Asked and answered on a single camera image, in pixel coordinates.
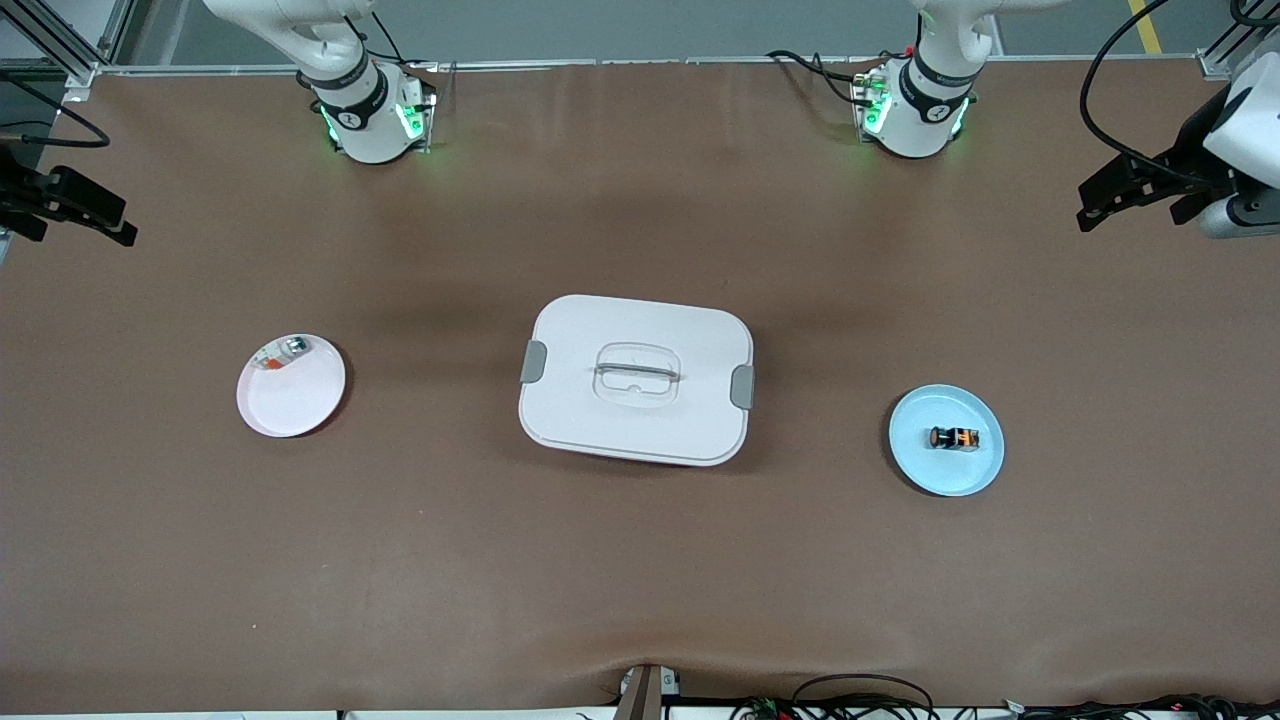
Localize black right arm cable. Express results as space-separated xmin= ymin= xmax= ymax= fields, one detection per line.
xmin=0 ymin=75 xmax=112 ymax=150

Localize black looped cable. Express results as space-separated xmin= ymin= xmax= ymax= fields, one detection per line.
xmin=790 ymin=673 xmax=938 ymax=720

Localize pink round plate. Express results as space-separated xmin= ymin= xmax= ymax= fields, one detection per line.
xmin=236 ymin=334 xmax=347 ymax=439

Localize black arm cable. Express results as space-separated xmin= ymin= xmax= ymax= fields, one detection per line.
xmin=1078 ymin=0 xmax=1216 ymax=189
xmin=0 ymin=75 xmax=112 ymax=150

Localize black cable bundle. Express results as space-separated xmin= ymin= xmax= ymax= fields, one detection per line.
xmin=1005 ymin=692 xmax=1280 ymax=720

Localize brown camera mount post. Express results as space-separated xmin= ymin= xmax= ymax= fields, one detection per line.
xmin=612 ymin=664 xmax=663 ymax=720

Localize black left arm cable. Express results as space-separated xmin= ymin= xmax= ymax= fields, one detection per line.
xmin=1078 ymin=0 xmax=1216 ymax=189

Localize white lidded storage box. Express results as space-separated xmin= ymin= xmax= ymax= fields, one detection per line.
xmin=518 ymin=294 xmax=756 ymax=468

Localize black base power cables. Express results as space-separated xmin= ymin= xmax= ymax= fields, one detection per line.
xmin=765 ymin=49 xmax=883 ymax=111

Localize light blue round plate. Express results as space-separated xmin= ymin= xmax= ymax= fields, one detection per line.
xmin=888 ymin=384 xmax=1006 ymax=498

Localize thin black base cable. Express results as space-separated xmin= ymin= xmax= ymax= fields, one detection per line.
xmin=345 ymin=8 xmax=409 ymax=67

